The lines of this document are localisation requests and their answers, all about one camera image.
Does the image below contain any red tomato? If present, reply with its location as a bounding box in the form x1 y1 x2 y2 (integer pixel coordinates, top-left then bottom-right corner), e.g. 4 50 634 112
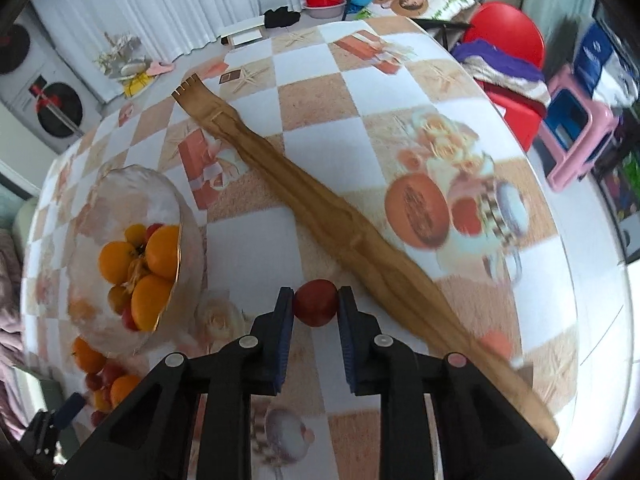
293 280 340 328

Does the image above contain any orange tangerine right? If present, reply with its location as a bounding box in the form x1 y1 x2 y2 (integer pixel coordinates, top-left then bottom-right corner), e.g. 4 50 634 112
110 374 141 408

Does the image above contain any orange tangerine near bowl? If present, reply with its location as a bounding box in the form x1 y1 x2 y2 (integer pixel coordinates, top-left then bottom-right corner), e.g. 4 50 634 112
72 337 106 374

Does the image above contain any pink blanket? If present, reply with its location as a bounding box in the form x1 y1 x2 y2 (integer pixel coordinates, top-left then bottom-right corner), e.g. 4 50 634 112
0 229 28 439

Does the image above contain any wooden back scratcher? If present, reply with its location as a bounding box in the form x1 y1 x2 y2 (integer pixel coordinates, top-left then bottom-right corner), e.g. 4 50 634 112
172 75 559 444

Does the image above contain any glass fruit bowl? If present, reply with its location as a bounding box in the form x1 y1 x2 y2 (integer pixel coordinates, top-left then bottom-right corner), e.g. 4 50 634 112
67 165 204 356

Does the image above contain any pink plastic stool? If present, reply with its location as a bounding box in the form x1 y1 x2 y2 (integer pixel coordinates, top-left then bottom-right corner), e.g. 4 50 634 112
538 64 618 193

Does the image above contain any checkered fruit tablecloth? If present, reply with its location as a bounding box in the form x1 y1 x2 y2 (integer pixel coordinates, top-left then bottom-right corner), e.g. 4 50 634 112
22 18 575 479

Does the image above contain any red plastic chair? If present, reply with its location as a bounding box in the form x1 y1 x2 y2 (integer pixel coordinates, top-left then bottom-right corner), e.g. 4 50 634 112
452 1 551 151

